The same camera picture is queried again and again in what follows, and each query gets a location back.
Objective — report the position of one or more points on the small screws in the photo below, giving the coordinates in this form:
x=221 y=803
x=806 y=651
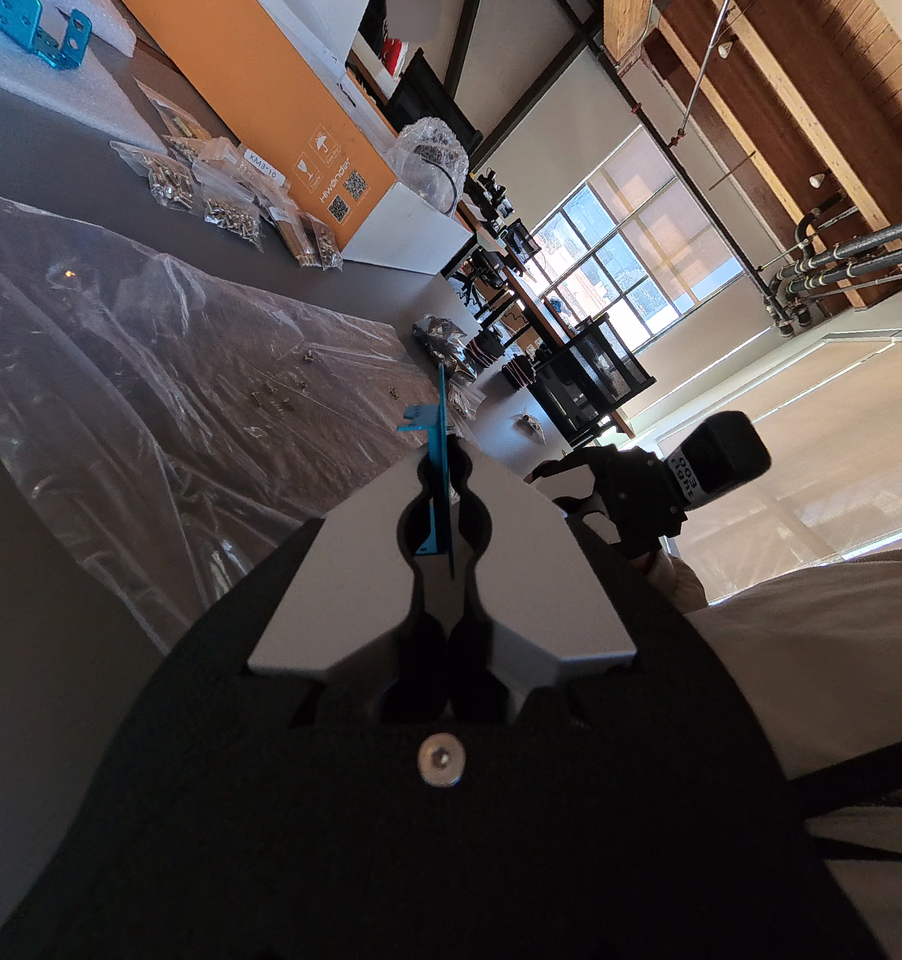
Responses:
x=277 y=405

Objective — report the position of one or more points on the wide teal flat bracket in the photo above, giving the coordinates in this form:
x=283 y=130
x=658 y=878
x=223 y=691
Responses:
x=8 y=19

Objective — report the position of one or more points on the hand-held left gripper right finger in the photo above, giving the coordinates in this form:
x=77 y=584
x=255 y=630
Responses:
x=548 y=592

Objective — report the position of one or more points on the bag of dark servo parts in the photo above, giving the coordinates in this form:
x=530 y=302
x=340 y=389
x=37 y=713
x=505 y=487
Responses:
x=439 y=337

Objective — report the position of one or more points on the grey desk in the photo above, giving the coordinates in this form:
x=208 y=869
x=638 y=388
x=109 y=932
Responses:
x=308 y=285

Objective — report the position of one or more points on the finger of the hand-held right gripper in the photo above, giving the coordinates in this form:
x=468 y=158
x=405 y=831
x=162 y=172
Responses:
x=567 y=495

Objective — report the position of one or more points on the orange and white cardboard box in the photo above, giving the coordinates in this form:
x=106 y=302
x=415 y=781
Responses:
x=271 y=112

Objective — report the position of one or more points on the person's right forearm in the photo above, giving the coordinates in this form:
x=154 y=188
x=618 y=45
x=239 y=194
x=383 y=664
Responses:
x=680 y=585

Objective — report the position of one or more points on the pile of screw bags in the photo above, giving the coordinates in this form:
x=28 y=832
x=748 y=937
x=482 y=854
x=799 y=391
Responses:
x=169 y=180

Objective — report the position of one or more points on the white foam tray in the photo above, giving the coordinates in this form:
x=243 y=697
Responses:
x=45 y=97

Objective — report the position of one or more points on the clear plastic bag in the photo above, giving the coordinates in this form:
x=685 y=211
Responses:
x=158 y=375

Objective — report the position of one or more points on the workbench with dark equipment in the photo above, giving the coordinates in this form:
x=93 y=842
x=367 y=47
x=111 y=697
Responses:
x=496 y=202

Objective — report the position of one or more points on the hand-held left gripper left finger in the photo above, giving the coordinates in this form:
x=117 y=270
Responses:
x=338 y=592

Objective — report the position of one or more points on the black insulated ceiling pipe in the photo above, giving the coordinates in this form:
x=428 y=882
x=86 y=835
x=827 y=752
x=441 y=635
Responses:
x=871 y=268
x=886 y=238

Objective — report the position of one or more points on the small clear parts bag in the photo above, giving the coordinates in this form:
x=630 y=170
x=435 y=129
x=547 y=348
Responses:
x=532 y=429

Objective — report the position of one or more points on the bubble wrap bundle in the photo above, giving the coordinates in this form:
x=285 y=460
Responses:
x=428 y=150

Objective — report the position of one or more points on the large grid window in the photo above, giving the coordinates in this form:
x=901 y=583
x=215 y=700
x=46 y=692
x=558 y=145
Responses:
x=623 y=262

